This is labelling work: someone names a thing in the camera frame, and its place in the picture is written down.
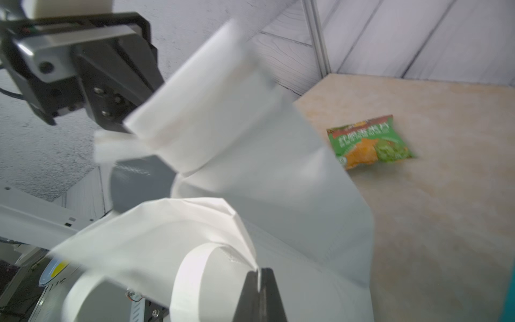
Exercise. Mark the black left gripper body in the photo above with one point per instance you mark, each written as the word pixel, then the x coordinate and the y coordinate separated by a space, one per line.
pixel 37 54

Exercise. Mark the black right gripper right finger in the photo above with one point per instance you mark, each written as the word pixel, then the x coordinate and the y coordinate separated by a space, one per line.
pixel 273 298

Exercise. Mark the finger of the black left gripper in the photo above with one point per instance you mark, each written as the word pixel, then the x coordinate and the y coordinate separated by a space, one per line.
pixel 116 77

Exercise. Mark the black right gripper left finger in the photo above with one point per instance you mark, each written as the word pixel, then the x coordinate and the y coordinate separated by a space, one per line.
pixel 247 300

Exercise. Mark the white insulated delivery bag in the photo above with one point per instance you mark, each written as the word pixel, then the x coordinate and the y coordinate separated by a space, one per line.
pixel 256 191

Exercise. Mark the green corn chips packet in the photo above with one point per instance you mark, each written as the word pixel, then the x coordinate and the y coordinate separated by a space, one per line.
pixel 368 142

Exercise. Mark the teal plastic basket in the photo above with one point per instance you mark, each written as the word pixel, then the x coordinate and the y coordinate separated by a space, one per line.
pixel 508 313

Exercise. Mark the aluminium corner post left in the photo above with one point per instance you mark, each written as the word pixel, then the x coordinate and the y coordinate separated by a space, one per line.
pixel 314 25

